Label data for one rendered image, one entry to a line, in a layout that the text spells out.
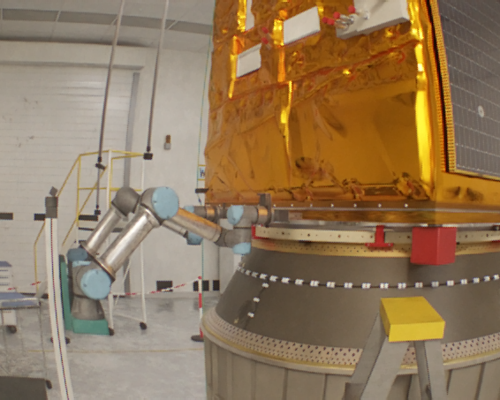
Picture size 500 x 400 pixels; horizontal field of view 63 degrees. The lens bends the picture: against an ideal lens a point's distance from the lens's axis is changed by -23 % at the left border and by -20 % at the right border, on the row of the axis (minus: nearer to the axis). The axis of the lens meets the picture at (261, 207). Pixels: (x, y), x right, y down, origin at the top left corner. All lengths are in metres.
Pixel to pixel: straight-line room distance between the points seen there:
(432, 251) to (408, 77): 0.66
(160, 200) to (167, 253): 8.36
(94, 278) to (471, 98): 1.62
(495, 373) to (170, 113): 9.07
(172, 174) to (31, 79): 4.00
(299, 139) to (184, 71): 8.37
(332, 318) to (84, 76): 8.42
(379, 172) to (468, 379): 1.03
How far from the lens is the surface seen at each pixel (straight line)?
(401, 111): 1.83
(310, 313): 2.12
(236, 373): 2.38
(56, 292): 2.02
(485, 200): 2.06
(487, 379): 2.24
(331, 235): 2.16
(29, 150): 9.44
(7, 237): 9.40
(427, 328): 1.20
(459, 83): 1.91
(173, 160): 10.20
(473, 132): 1.93
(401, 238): 2.09
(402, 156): 1.80
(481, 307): 2.20
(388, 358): 1.22
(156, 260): 10.09
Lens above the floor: 1.79
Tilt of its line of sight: level
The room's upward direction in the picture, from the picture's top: 1 degrees clockwise
